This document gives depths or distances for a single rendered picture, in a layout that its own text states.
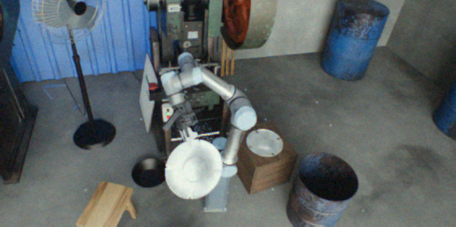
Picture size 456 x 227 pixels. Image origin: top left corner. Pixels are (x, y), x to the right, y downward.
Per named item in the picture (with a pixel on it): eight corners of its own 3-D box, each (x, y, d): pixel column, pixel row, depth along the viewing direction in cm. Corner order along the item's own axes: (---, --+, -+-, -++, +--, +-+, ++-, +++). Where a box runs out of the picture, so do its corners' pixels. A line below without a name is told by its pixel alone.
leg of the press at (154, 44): (173, 159, 278) (170, 74, 222) (160, 162, 275) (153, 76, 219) (158, 95, 346) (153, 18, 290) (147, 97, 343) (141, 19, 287)
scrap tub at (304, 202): (347, 230, 235) (371, 193, 205) (298, 245, 224) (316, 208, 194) (320, 186, 266) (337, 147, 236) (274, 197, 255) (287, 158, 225)
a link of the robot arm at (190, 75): (196, 58, 155) (175, 66, 155) (201, 72, 147) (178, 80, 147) (201, 71, 160) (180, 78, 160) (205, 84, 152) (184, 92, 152)
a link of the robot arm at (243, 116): (229, 161, 211) (252, 96, 179) (235, 179, 200) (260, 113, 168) (212, 162, 207) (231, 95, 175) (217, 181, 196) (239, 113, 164)
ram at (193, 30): (203, 57, 244) (204, 21, 225) (183, 58, 240) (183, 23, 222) (198, 45, 257) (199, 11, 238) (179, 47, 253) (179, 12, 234)
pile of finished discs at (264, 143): (289, 150, 248) (290, 150, 248) (257, 160, 238) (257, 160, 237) (270, 126, 268) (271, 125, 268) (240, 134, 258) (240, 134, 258)
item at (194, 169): (225, 142, 160) (226, 142, 159) (216, 199, 159) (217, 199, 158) (170, 136, 148) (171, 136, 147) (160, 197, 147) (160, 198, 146)
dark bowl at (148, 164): (172, 189, 255) (171, 183, 250) (133, 195, 247) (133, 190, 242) (165, 160, 277) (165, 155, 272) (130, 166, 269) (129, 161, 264)
